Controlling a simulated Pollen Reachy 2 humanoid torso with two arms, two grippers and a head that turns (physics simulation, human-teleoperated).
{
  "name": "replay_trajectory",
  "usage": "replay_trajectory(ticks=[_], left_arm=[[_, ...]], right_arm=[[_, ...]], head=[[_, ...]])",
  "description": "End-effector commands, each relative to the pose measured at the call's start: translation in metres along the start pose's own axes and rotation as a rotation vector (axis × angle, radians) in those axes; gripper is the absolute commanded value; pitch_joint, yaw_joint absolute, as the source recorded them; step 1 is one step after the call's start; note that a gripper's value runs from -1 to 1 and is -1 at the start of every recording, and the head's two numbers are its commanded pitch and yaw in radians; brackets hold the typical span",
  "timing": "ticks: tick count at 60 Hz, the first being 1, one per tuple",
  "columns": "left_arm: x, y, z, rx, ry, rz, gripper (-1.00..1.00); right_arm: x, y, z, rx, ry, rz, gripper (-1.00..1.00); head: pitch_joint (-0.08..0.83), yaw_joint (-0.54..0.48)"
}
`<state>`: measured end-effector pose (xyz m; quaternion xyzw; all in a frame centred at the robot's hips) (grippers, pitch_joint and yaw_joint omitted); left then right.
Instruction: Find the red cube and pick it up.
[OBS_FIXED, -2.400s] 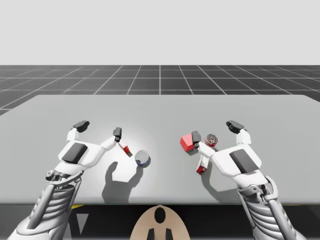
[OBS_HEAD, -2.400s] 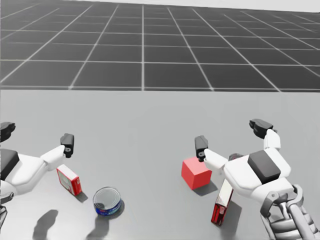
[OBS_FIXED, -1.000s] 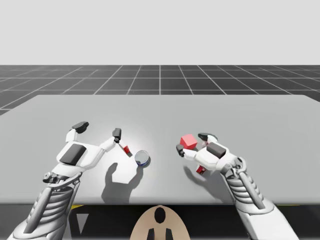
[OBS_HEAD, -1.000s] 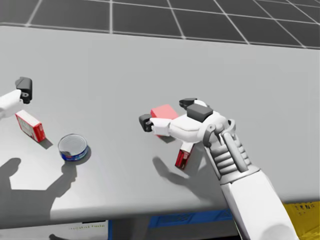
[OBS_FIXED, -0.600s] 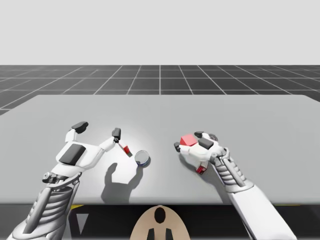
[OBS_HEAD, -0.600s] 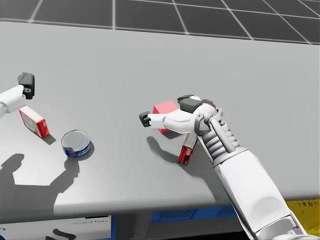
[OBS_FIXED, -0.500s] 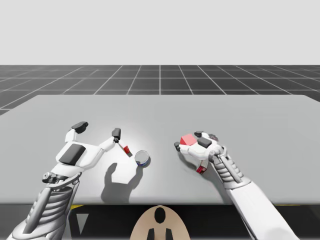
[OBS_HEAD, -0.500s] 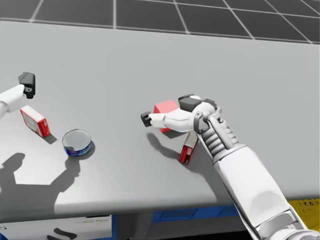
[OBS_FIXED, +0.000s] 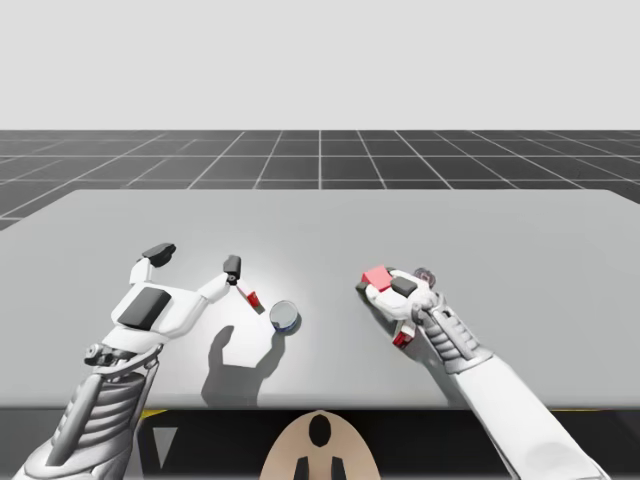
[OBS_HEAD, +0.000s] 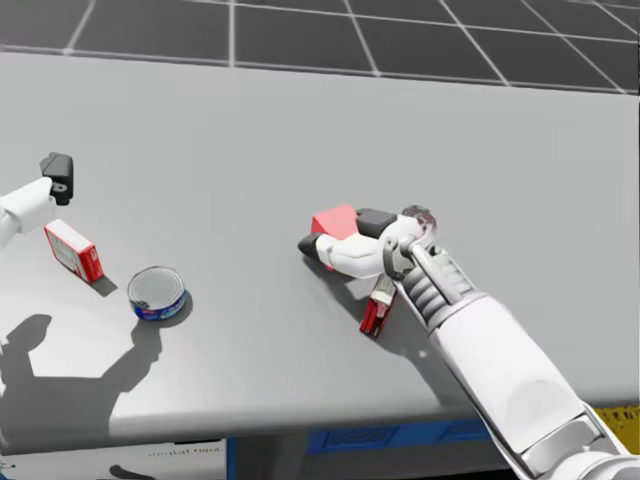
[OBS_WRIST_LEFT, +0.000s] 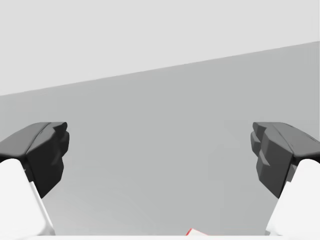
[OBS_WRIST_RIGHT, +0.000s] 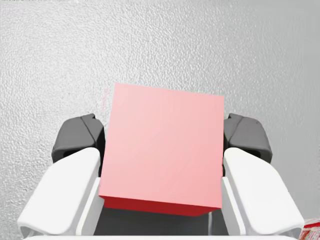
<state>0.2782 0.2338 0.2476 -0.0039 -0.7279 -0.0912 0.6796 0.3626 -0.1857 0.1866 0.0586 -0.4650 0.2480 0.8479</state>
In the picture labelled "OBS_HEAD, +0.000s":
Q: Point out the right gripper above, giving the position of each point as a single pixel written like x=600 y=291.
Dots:
x=417 y=227

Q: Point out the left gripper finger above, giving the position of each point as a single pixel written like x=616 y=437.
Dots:
x=30 y=202

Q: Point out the pink cube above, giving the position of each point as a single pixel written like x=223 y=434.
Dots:
x=335 y=222

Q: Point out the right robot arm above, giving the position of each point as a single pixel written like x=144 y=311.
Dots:
x=505 y=360

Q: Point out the red and white carton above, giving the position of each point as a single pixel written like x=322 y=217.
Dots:
x=72 y=250

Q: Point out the blue flat can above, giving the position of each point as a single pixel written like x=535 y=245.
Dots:
x=156 y=292

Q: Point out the blue box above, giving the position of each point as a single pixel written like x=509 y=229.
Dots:
x=360 y=442

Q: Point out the white box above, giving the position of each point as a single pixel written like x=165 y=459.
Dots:
x=100 y=457

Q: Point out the yellow box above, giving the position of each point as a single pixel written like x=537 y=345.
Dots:
x=620 y=427

